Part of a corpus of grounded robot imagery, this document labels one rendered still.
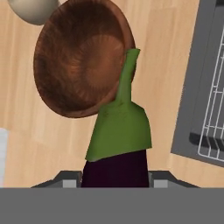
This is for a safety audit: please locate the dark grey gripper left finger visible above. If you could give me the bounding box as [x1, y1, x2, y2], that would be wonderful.
[31, 170, 83, 189]

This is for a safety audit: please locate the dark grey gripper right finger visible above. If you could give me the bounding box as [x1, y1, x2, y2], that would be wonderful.
[148, 171, 200, 189]

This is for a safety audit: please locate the purple eggplant with green stem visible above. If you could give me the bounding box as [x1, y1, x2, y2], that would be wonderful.
[80, 48, 153, 188]

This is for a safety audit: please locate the grey microwave door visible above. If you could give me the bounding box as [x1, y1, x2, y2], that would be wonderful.
[170, 0, 224, 168]

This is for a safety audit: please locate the brown wooden bowl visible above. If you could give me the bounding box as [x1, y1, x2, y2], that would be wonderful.
[32, 0, 137, 119]

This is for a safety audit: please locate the white flat object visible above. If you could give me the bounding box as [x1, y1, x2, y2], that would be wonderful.
[0, 127, 9, 188]

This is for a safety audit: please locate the beige round object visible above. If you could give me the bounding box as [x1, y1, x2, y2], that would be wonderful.
[7, 0, 61, 26]

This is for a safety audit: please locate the white wire rack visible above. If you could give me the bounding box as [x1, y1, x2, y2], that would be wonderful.
[197, 39, 224, 162]

